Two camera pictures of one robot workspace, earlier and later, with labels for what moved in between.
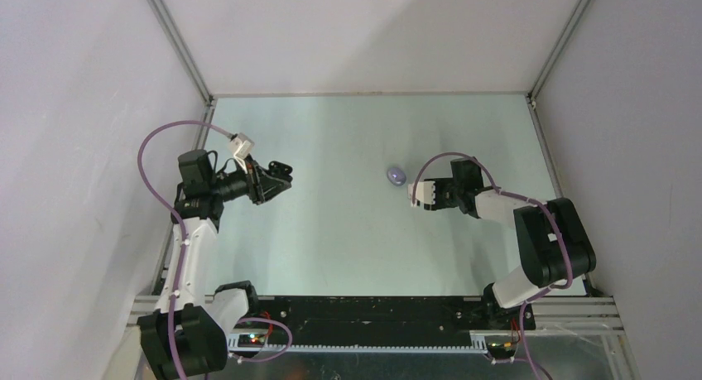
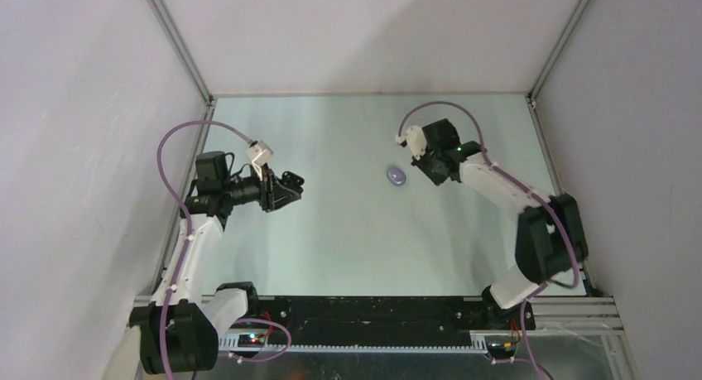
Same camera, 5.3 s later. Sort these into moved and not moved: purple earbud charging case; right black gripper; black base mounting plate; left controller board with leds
Moved: right black gripper
Not moved: black base mounting plate; left controller board with leds; purple earbud charging case
